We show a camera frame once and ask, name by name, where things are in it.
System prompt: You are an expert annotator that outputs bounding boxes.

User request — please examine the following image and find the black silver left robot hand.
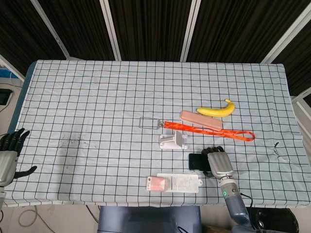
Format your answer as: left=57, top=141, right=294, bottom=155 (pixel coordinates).
left=0, top=128, right=38, bottom=187

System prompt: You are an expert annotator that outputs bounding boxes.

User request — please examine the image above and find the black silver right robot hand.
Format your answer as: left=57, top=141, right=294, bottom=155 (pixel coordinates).
left=201, top=146, right=234, bottom=180

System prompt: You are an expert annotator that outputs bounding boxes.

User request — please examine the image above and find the black smartphone with blue frame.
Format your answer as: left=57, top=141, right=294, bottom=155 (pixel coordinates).
left=189, top=153, right=212, bottom=172

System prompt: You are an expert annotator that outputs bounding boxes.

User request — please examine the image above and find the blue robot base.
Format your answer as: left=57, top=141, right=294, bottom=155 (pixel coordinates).
left=98, top=205, right=202, bottom=233

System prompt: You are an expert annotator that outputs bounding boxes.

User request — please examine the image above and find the white plastic bracket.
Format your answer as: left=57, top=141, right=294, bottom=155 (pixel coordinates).
left=159, top=131, right=189, bottom=150

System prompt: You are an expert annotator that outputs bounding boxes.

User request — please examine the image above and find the white plastic package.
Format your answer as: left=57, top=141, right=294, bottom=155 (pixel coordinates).
left=156, top=172, right=204, bottom=194

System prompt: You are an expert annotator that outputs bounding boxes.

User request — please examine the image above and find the pink flat case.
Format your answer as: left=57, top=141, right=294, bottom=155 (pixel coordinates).
left=180, top=111, right=222, bottom=131

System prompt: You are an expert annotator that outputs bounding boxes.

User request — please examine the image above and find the yellow banana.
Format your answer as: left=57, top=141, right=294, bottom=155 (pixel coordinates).
left=196, top=99, right=235, bottom=117

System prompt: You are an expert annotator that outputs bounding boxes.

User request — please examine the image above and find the pink tissue pack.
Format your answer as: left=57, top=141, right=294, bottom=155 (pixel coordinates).
left=146, top=176, right=168, bottom=192

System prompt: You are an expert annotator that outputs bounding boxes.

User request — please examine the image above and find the black device on floor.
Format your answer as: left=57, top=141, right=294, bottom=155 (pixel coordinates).
left=0, top=88, right=13, bottom=105

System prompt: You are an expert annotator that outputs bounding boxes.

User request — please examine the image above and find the black bag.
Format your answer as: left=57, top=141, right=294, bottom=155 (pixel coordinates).
left=247, top=207, right=296, bottom=233

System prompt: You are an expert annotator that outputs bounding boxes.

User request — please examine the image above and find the clear badge holder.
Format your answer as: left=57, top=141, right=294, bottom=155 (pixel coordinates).
left=139, top=116, right=161, bottom=130

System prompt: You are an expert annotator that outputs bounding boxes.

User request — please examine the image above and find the checked light blue tablecloth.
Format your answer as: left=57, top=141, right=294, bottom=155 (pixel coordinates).
left=4, top=60, right=307, bottom=208

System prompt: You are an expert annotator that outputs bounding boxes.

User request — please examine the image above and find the orange lanyard strap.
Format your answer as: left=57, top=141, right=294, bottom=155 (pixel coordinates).
left=159, top=120, right=256, bottom=142

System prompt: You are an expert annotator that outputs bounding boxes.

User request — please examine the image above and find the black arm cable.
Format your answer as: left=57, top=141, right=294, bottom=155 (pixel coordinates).
left=239, top=192, right=254, bottom=219

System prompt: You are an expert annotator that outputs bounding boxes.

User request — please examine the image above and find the white floor cable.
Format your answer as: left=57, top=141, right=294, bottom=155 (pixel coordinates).
left=18, top=205, right=53, bottom=233

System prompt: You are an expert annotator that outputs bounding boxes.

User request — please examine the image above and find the white partition frame post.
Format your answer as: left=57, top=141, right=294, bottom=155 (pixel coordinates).
left=99, top=0, right=122, bottom=61
left=179, top=0, right=201, bottom=62
left=31, top=0, right=70, bottom=59
left=261, top=0, right=311, bottom=64

